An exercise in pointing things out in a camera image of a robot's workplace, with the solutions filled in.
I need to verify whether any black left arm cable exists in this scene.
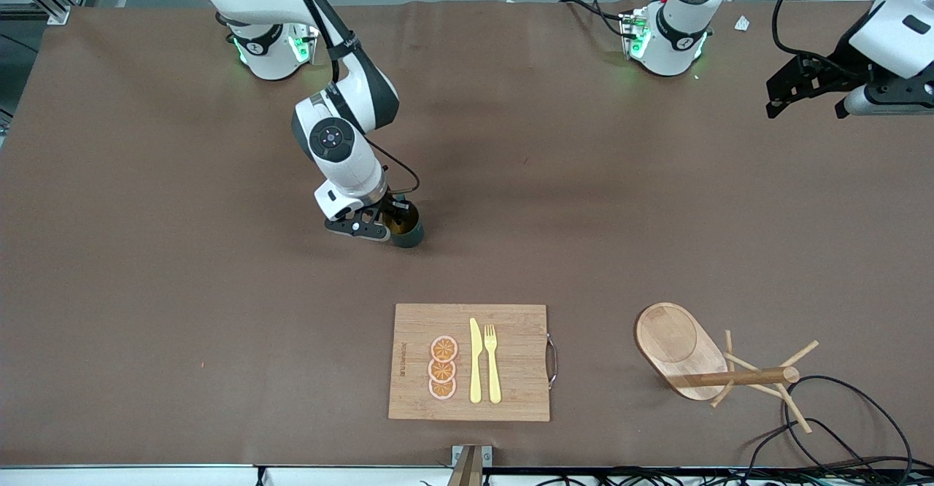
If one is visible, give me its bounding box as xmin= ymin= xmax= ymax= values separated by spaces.
xmin=772 ymin=0 xmax=873 ymax=74

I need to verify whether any yellow plastic fork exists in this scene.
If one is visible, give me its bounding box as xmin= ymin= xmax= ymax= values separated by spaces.
xmin=484 ymin=324 xmax=502 ymax=404

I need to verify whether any dark green cup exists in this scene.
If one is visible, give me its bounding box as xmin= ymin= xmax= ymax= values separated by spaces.
xmin=389 ymin=200 xmax=425 ymax=249

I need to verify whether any wooden mug tree stand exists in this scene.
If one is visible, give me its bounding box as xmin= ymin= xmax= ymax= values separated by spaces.
xmin=635 ymin=302 xmax=820 ymax=434

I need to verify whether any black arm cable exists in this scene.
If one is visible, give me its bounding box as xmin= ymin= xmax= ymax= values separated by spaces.
xmin=277 ymin=0 xmax=422 ymax=196
xmin=772 ymin=0 xmax=873 ymax=74

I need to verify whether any black base power cable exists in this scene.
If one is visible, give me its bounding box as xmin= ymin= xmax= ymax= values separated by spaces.
xmin=560 ymin=0 xmax=632 ymax=38

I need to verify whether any white table edge rail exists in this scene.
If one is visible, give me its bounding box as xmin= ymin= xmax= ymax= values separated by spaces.
xmin=0 ymin=464 xmax=934 ymax=486

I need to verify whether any metal bracket with wooden bar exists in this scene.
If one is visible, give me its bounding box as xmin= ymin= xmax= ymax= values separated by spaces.
xmin=449 ymin=444 xmax=493 ymax=486

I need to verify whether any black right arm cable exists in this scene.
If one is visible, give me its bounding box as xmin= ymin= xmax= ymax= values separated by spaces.
xmin=277 ymin=0 xmax=422 ymax=196

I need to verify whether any yellow plastic knife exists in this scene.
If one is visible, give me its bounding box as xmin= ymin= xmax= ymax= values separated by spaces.
xmin=469 ymin=317 xmax=483 ymax=404

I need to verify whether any brown table cloth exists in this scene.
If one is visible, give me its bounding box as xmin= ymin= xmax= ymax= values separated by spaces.
xmin=0 ymin=0 xmax=934 ymax=468

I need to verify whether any wooden cutting board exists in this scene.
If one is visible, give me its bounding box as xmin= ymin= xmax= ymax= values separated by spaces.
xmin=388 ymin=304 xmax=551 ymax=423

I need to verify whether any black looping cable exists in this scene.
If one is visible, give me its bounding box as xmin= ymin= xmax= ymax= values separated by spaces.
xmin=744 ymin=375 xmax=914 ymax=472

